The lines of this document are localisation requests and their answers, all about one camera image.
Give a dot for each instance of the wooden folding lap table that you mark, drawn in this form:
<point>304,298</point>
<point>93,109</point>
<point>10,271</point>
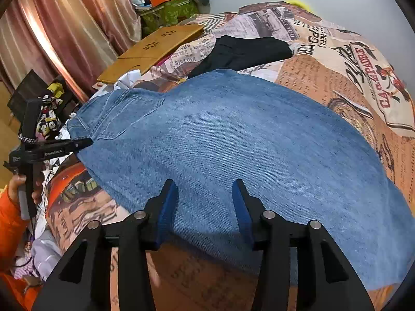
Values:
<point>152,50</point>

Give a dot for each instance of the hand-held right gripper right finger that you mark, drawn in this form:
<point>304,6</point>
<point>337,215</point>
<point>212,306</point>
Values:
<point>243,202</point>

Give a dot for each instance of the black chair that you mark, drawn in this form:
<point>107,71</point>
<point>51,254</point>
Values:
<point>27,92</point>

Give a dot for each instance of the yellow object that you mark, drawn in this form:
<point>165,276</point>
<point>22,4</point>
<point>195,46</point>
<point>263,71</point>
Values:
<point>300,2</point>

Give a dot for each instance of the person's left forearm orange sleeve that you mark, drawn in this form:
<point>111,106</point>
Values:
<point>9,233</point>

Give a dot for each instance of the cartoon print cloth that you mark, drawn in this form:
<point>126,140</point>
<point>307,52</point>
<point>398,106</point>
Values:
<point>48,116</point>

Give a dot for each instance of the person's left hand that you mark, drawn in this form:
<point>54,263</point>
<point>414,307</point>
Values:
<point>14,189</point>

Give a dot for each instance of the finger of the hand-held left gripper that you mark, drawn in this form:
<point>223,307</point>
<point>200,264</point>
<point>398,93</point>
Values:
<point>82,143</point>

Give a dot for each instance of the green patterned box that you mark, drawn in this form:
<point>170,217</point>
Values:
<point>168,13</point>

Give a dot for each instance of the newspaper print bedsheet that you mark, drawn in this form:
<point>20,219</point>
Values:
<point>350,71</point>

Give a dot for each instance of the white crumpled cloth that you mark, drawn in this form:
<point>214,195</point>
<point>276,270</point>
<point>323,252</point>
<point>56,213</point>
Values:
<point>129,79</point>

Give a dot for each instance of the black folded garment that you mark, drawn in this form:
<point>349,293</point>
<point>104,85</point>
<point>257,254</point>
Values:
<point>241,53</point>

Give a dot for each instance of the blue denim pants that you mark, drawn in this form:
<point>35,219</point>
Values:
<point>227,155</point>

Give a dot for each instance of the pink striped curtain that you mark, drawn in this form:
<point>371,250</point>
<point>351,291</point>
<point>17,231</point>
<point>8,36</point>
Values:
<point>64,32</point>

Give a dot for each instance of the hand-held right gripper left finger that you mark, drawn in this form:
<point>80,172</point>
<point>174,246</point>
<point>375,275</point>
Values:
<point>167,201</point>

